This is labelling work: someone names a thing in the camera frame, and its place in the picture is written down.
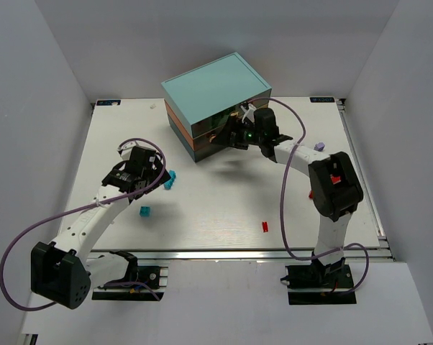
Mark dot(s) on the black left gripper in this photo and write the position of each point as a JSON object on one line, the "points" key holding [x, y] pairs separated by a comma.
{"points": [[152, 178]]}

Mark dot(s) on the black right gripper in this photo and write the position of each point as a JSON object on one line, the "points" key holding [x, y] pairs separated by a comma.
{"points": [[233, 131]]}

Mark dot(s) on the purple square lego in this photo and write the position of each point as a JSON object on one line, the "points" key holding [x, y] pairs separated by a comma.
{"points": [[319, 146]]}

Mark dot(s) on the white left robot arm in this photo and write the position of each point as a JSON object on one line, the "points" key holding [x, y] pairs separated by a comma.
{"points": [[62, 270]]}

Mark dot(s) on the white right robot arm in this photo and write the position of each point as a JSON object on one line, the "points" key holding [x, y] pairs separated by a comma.
{"points": [[336, 190]]}

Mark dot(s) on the long teal lego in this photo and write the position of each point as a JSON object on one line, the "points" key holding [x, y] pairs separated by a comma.
{"points": [[169, 184]]}

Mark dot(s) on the teal square lego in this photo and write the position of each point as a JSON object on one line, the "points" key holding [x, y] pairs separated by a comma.
{"points": [[145, 211]]}

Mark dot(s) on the teal drawer cabinet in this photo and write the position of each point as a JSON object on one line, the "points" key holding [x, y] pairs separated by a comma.
{"points": [[199, 102]]}

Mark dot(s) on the left blue label sticker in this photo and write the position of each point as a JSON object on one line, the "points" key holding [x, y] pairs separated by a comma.
{"points": [[114, 102]]}

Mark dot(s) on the blue label sticker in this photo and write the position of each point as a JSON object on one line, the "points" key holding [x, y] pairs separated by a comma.
{"points": [[321, 99], [114, 102]]}

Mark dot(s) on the small red lego piece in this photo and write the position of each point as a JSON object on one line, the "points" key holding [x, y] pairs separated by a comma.
{"points": [[265, 226]]}

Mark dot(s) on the right blue label sticker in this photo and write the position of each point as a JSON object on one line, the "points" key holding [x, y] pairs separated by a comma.
{"points": [[321, 99]]}

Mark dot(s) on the red rounded lego right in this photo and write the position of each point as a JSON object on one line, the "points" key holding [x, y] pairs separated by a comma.
{"points": [[335, 179]]}

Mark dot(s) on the aluminium table front rail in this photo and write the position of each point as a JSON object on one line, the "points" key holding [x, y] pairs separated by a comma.
{"points": [[378, 253]]}

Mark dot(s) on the aluminium table rail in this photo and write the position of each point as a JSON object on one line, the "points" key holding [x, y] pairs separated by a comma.
{"points": [[378, 253], [381, 234]]}

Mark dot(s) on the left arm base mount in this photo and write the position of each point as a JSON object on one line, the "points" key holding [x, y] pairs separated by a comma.
{"points": [[120, 276]]}

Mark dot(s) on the aluminium table right rail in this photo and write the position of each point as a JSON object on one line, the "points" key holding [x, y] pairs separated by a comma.
{"points": [[381, 234]]}

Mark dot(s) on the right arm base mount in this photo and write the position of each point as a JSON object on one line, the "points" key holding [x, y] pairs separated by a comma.
{"points": [[305, 287]]}

